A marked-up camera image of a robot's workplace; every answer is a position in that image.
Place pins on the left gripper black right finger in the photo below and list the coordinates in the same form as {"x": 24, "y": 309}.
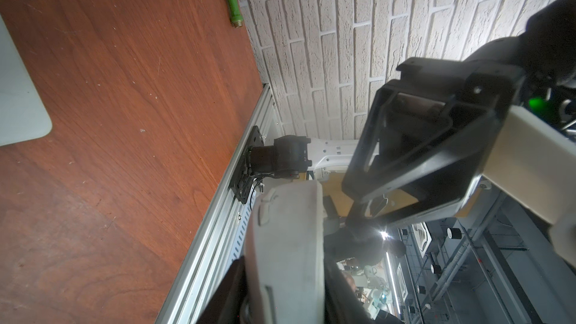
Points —
{"x": 341, "y": 305}

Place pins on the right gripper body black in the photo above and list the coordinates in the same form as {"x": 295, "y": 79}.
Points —
{"x": 429, "y": 133}

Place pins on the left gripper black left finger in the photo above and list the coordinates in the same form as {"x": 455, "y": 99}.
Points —
{"x": 225, "y": 305}

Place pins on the white wireless mouse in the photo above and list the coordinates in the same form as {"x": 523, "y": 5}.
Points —
{"x": 284, "y": 256}

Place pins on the silver laptop with mountain wallpaper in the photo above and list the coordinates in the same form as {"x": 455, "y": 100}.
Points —
{"x": 23, "y": 114}

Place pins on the aluminium rail frame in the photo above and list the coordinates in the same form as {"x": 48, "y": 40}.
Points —
{"x": 218, "y": 241}

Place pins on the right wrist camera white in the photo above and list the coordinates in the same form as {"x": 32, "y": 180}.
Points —
{"x": 535, "y": 165}

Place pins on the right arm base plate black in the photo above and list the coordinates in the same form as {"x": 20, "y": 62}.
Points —
{"x": 242, "y": 176}

